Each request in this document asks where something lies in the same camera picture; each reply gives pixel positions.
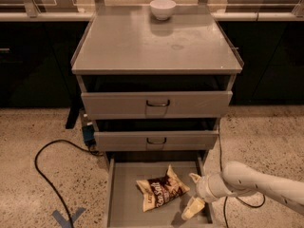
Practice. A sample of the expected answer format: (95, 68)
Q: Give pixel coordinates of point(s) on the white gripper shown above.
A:
(205, 188)

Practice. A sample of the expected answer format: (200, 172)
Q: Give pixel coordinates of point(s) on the brown chip bag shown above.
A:
(159, 191)

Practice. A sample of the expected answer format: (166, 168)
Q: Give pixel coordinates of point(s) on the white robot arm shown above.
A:
(237, 180)

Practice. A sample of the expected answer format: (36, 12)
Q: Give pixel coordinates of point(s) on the grey bottom drawer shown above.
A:
(123, 207)

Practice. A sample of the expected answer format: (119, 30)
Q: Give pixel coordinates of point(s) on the grey drawer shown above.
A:
(155, 96)
(156, 134)
(123, 207)

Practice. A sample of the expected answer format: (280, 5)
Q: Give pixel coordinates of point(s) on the grey middle drawer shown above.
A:
(156, 134)

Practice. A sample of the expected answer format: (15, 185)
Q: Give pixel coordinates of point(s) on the grey drawer cabinet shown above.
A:
(131, 41)

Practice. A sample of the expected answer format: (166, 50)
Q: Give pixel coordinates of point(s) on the grey top drawer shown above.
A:
(155, 96)

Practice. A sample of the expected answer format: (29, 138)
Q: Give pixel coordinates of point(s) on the dark back counter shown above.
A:
(35, 59)

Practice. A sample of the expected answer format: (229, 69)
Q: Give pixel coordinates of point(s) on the blue power box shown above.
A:
(88, 135)

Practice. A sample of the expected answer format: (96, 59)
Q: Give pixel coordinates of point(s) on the white bowl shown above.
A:
(162, 9)

